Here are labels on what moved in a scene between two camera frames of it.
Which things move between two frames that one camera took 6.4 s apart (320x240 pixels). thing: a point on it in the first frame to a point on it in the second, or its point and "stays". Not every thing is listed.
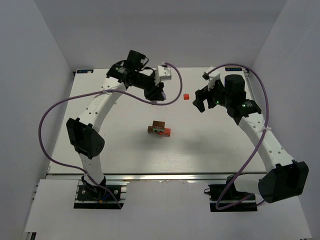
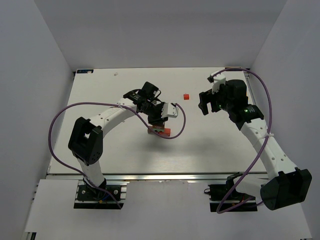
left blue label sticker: x=85 y=71 stays
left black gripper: x=153 y=90 to x=155 y=120
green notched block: x=158 y=129 stays
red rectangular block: x=167 y=132 stays
